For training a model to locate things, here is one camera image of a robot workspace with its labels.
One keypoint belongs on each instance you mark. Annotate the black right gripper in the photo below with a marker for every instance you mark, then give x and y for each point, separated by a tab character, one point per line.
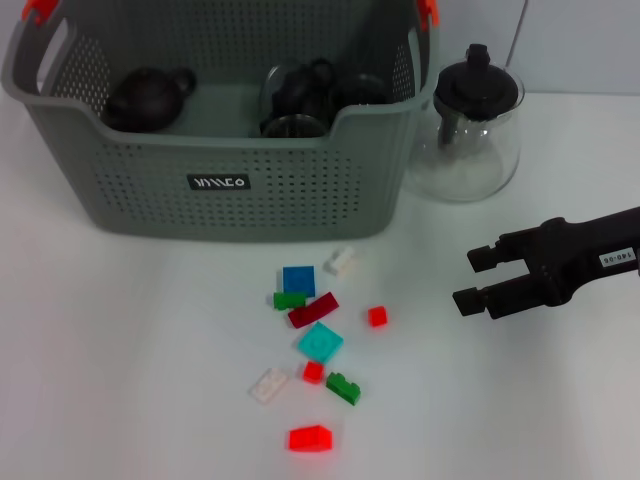
590	250

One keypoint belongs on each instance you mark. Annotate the glass teacup black sleeve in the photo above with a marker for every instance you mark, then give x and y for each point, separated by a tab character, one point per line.
292	127
360	92
300	87

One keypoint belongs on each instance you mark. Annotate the translucent white brick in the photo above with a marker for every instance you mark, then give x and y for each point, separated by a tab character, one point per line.
268	386

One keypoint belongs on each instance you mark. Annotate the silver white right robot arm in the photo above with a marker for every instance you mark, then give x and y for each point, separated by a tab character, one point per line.
638	260

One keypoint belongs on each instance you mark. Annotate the grey-green perforated storage bin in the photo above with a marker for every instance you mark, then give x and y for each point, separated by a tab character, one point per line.
300	200

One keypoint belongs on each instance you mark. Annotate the clear glass teapot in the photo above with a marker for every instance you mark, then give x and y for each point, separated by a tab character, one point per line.
460	170

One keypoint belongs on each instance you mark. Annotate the small red toy brick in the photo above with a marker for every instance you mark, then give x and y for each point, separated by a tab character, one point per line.
378	316
314	373

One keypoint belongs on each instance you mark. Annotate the white toy brick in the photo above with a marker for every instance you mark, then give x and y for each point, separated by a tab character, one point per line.
340	261

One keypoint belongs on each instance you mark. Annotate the black glass teapot lid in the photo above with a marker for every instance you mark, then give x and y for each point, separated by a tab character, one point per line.
475	85

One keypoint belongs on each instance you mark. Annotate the dark red long brick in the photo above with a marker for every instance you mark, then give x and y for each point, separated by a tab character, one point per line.
315	310

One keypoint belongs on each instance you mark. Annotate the teal square flat brick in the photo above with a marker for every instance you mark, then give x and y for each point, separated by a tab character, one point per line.
321	342

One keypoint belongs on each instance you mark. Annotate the green toy brick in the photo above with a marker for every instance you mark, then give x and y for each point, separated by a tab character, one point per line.
344	389
290	301

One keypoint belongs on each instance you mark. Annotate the blue square flat brick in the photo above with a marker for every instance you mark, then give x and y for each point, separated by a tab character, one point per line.
300	277

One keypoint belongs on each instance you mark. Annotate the large red toy brick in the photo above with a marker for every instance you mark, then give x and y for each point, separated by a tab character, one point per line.
310	439

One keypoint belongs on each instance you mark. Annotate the black clay teapot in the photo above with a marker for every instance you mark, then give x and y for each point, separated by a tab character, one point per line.
145	97

